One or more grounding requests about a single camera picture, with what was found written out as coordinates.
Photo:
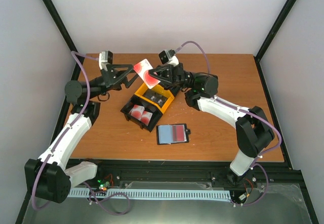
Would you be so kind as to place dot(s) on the red white credit cards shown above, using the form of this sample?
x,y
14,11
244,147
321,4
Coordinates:
x,y
141,114

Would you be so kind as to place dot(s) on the black card holder wallet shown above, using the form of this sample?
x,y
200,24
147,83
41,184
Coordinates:
x,y
164,134

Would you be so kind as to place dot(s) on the black frame post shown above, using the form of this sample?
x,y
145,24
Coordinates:
x,y
288,5
59,24

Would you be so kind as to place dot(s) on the black vip cards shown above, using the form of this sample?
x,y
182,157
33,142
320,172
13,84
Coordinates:
x,y
158,99

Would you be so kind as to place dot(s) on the red white card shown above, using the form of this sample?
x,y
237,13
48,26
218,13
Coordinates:
x,y
142,69
179,133

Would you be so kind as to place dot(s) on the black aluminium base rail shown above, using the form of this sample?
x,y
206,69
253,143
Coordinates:
x,y
126,171

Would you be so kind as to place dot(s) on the yellow bin with black cards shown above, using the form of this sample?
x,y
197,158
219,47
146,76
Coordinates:
x,y
144,92

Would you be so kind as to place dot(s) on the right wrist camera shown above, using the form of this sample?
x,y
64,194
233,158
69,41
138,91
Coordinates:
x,y
168,57

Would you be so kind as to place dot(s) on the black frame post right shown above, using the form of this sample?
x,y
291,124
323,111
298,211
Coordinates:
x,y
288,5

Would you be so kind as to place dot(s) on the light blue cable duct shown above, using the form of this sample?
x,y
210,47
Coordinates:
x,y
150,194

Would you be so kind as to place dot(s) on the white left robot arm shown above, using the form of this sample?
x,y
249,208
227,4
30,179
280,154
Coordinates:
x,y
48,177

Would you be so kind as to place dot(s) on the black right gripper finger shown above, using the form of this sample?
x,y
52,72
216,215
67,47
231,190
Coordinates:
x,y
164,74
173,84

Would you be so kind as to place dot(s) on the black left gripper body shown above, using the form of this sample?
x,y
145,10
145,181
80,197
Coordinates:
x,y
108,81

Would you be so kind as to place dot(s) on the black frame post left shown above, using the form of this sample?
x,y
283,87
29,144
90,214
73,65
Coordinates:
x,y
59,24

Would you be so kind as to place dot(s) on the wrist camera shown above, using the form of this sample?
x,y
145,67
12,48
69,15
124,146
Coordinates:
x,y
168,57
105,58

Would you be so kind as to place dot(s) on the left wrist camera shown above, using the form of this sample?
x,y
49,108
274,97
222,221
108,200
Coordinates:
x,y
105,58

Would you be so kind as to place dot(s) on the black bin with red cards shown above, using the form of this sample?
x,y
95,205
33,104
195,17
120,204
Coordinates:
x,y
135,100

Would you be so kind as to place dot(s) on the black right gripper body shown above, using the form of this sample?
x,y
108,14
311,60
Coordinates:
x,y
187,81

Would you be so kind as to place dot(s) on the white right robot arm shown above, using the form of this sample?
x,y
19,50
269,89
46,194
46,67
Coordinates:
x,y
253,131

